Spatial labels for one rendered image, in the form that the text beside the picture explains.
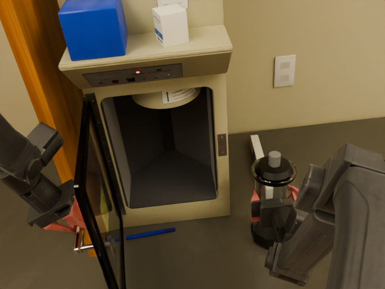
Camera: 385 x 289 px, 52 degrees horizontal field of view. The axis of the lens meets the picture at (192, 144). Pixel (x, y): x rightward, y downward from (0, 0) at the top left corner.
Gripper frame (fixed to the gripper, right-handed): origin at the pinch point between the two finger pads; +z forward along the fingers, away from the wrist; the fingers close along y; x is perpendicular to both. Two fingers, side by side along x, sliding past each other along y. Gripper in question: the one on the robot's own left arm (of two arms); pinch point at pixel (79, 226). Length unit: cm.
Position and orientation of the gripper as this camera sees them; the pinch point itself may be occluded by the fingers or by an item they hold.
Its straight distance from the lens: 86.3
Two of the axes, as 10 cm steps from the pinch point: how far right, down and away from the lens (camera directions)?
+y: -8.7, 4.6, 1.9
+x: 1.3, 5.9, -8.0
